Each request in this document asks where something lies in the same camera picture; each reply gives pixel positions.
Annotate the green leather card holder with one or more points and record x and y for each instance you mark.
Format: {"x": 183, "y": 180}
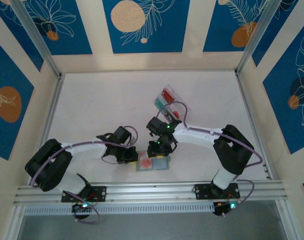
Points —
{"x": 161, "y": 164}

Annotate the pink card with red circle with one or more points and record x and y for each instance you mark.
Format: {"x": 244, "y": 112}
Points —
{"x": 146, "y": 163}

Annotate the clear acrylic card box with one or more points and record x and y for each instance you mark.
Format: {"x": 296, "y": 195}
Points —
{"x": 178, "y": 98}

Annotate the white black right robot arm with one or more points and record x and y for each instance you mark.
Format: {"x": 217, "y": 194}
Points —
{"x": 196, "y": 137}

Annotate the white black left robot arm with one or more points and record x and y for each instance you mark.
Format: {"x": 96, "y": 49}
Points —
{"x": 89, "y": 150}

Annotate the black credit card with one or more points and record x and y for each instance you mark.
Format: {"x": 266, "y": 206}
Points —
{"x": 169, "y": 115}

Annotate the white card with red circle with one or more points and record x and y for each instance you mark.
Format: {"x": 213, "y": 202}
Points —
{"x": 176, "y": 113}

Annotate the teal credit card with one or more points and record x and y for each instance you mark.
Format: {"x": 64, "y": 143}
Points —
{"x": 159, "y": 102}

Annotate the red credit card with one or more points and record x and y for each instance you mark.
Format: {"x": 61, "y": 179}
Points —
{"x": 166, "y": 94}

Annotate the black controller board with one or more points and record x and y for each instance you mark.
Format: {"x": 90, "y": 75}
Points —
{"x": 79, "y": 207}
{"x": 222, "y": 208}

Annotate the aluminium frame rail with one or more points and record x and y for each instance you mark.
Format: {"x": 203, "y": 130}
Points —
{"x": 151, "y": 192}

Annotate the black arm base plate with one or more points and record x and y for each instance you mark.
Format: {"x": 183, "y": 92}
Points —
{"x": 66, "y": 196}
{"x": 201, "y": 191}

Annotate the aluminium table edge rail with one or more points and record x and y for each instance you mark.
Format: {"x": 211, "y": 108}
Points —
{"x": 48, "y": 125}
{"x": 253, "y": 125}

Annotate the blue floral wall panel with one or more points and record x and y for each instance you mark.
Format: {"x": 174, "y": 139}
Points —
{"x": 74, "y": 37}
{"x": 6, "y": 75}
{"x": 279, "y": 25}
{"x": 166, "y": 37}
{"x": 217, "y": 37}
{"x": 279, "y": 100}
{"x": 21, "y": 42}

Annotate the aluminium frame post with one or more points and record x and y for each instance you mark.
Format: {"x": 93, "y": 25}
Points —
{"x": 257, "y": 37}
{"x": 38, "y": 40}

